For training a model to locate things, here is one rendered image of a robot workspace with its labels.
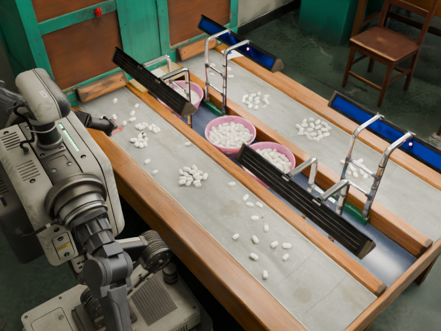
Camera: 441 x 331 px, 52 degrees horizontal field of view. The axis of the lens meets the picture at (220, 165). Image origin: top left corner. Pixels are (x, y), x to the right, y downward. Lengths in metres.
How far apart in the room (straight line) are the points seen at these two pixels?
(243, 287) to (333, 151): 0.93
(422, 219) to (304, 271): 0.62
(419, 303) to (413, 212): 0.78
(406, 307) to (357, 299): 0.97
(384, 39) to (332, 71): 0.60
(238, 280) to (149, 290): 0.50
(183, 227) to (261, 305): 0.47
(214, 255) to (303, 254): 0.37
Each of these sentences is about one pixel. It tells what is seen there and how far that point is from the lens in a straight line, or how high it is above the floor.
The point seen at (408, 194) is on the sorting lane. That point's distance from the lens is 2.29.
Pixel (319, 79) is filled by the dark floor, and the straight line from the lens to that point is 4.26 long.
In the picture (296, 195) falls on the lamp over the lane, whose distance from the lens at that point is 1.67.
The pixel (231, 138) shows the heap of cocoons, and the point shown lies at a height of 0.74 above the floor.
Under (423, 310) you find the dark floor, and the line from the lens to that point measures 2.84.
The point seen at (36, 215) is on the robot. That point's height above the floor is 1.38.
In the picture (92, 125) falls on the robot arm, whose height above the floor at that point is 0.98.
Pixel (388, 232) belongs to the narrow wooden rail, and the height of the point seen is 0.70.
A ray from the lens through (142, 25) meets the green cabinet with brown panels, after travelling 2.73.
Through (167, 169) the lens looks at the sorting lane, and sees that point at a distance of 2.23.
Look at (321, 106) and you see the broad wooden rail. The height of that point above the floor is 0.76.
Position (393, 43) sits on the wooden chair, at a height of 0.46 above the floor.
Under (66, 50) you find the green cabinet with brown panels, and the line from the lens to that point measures 2.56.
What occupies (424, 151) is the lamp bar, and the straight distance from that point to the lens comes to 1.98.
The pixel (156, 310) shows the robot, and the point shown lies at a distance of 2.09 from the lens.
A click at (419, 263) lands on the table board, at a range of 2.05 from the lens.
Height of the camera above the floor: 2.31
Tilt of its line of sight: 44 degrees down
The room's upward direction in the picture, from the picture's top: straight up
